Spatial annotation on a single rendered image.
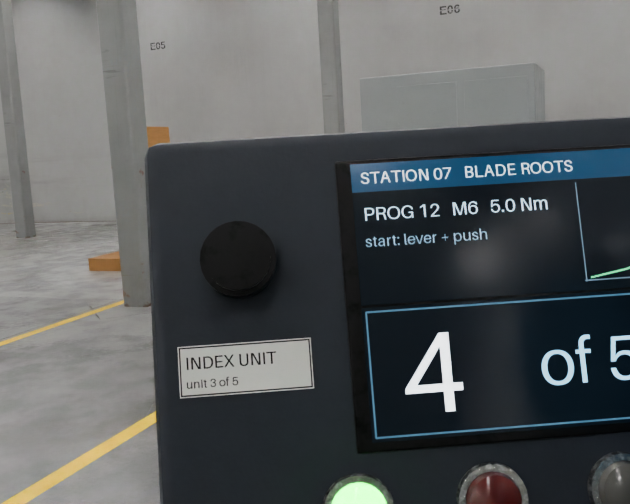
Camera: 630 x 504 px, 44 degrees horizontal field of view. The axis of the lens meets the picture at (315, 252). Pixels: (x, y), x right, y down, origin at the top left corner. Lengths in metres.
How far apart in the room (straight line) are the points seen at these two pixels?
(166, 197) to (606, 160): 0.17
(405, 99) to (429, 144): 7.94
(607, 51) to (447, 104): 5.37
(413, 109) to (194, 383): 7.96
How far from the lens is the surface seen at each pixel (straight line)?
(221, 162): 0.30
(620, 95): 13.08
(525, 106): 8.02
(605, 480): 0.32
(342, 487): 0.30
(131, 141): 6.59
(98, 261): 9.16
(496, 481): 0.30
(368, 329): 0.29
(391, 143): 0.31
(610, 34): 13.15
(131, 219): 6.64
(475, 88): 8.10
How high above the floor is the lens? 1.25
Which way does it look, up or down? 8 degrees down
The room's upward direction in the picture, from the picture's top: 3 degrees counter-clockwise
